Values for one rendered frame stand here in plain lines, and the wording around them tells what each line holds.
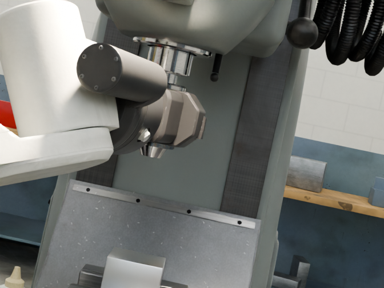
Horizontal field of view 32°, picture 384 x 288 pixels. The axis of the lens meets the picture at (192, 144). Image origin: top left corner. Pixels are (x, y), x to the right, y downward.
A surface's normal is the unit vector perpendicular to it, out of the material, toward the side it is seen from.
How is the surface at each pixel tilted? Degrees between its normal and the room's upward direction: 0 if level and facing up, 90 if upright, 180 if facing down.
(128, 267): 90
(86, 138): 67
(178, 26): 131
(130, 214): 63
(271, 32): 99
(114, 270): 90
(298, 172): 90
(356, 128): 90
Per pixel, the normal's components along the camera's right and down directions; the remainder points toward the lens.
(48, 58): 0.18, -0.15
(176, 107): 0.93, 0.21
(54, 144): 0.60, -0.24
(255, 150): -0.06, 0.04
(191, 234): 0.05, -0.40
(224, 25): 0.32, 0.73
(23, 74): -0.39, 0.01
